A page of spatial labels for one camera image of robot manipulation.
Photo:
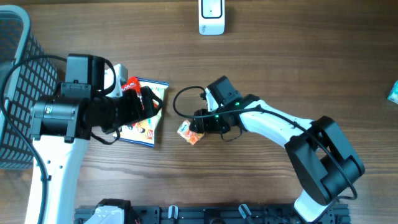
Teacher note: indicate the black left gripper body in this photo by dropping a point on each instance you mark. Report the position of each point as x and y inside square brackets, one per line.
[118, 111]

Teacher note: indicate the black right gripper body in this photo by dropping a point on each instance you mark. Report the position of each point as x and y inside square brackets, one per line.
[217, 123]

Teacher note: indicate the red snack bag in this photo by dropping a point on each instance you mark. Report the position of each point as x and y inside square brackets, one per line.
[132, 84]

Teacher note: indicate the orange tissue pack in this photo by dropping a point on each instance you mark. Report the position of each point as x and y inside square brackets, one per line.
[188, 135]

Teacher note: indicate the teal tissue pack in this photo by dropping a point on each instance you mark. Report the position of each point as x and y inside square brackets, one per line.
[393, 94]

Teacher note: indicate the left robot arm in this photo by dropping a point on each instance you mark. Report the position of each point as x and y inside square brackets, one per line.
[62, 128]

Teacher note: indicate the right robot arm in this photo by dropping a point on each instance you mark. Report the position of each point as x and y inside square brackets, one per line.
[323, 159]

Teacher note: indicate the white barcode scanner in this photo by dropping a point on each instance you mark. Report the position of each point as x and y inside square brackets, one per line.
[211, 17]

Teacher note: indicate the dark grey mesh basket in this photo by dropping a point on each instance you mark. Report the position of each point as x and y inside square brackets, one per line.
[26, 84]

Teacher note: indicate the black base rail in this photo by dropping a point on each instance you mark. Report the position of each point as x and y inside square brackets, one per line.
[275, 213]

